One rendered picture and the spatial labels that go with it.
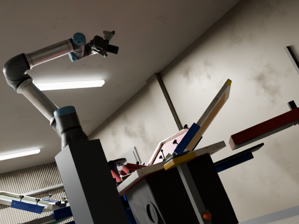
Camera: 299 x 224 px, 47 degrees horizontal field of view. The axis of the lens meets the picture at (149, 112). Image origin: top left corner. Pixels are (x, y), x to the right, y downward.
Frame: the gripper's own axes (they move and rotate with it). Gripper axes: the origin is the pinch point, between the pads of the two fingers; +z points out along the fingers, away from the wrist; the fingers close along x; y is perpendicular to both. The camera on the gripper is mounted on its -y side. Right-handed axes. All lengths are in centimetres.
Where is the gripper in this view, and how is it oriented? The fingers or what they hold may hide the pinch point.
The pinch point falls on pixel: (111, 44)
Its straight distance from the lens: 195.5
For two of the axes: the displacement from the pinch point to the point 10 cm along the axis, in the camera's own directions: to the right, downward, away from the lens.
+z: 4.3, 0.7, -9.0
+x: 3.0, -9.5, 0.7
